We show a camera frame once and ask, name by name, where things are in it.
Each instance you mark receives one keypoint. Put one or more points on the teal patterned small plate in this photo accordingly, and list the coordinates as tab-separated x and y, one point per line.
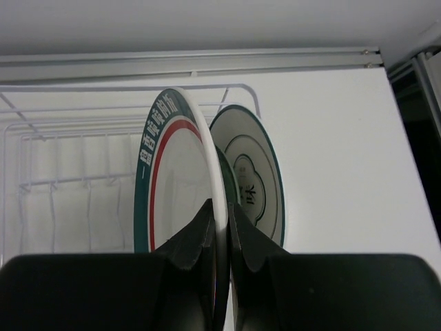
230	182

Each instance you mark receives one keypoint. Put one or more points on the white plate green line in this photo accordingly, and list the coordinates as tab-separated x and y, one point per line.
243	139

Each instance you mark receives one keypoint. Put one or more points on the green red rimmed plate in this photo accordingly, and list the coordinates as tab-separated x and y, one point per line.
177	171

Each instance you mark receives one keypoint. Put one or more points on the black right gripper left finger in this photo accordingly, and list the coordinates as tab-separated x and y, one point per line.
171	288

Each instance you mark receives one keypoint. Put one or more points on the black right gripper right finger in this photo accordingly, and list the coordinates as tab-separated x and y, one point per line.
276	290

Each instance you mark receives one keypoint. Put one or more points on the aluminium table frame rail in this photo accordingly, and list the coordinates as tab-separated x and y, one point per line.
50	97

